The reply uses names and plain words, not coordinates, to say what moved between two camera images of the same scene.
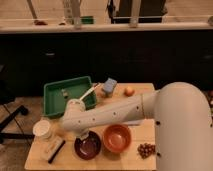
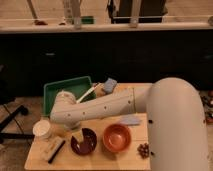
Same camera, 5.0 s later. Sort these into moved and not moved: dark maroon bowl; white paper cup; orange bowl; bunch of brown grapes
Moved: dark maroon bowl
Not moved: bunch of brown grapes; orange bowl; white paper cup
